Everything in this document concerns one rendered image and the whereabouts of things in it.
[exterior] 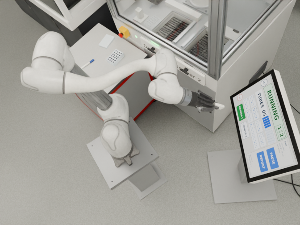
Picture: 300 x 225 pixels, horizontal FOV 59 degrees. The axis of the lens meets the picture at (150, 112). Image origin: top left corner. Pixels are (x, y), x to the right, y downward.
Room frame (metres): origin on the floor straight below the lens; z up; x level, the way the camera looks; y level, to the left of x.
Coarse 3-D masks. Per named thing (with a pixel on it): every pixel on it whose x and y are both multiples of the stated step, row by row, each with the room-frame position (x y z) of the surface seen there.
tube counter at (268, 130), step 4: (260, 112) 0.47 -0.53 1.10; (264, 112) 0.45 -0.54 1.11; (264, 116) 0.44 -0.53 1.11; (268, 116) 0.42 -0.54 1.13; (264, 120) 0.42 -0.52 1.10; (268, 120) 0.41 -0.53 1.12; (264, 124) 0.40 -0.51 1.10; (268, 124) 0.39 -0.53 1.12; (264, 128) 0.38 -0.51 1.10; (268, 128) 0.37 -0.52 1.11; (268, 132) 0.35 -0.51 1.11; (272, 132) 0.34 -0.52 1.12; (268, 136) 0.34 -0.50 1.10; (272, 136) 0.33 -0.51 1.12; (268, 140) 0.32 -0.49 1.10; (272, 140) 0.31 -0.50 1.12; (268, 144) 0.30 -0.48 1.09
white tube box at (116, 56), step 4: (112, 52) 1.52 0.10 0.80; (116, 52) 1.51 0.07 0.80; (120, 52) 1.49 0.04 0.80; (112, 56) 1.48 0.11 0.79; (116, 56) 1.48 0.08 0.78; (120, 56) 1.45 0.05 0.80; (108, 60) 1.46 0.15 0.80; (112, 60) 1.44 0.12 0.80; (116, 60) 1.43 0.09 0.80; (120, 60) 1.44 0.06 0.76; (112, 64) 1.42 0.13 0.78; (116, 64) 1.42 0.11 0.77
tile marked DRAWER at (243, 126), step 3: (243, 123) 0.48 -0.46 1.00; (246, 123) 0.47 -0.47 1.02; (240, 126) 0.48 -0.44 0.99; (243, 126) 0.47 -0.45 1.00; (246, 126) 0.45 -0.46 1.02; (243, 129) 0.45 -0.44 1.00; (246, 129) 0.44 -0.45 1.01; (243, 132) 0.44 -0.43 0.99; (246, 132) 0.43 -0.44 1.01; (243, 135) 0.42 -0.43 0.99; (246, 135) 0.41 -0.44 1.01; (249, 135) 0.40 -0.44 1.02; (243, 138) 0.41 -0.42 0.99
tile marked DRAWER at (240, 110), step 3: (240, 105) 0.58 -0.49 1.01; (237, 108) 0.58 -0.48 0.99; (240, 108) 0.57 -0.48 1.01; (243, 108) 0.55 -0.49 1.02; (237, 111) 0.57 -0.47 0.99; (240, 111) 0.55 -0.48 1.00; (243, 111) 0.54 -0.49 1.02; (240, 114) 0.54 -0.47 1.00; (243, 114) 0.53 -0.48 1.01; (240, 117) 0.52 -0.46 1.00; (243, 117) 0.51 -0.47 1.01; (240, 120) 0.51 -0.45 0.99
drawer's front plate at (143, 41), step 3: (141, 36) 1.44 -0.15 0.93; (141, 39) 1.42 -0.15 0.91; (144, 39) 1.40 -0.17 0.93; (141, 42) 1.44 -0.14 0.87; (144, 42) 1.40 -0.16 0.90; (147, 42) 1.36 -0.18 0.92; (150, 42) 1.35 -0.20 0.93; (144, 45) 1.41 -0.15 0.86; (147, 45) 1.37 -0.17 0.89; (150, 45) 1.34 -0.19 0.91; (153, 45) 1.31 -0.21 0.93; (156, 48) 1.28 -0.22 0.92; (159, 48) 1.26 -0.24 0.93; (156, 51) 1.29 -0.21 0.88
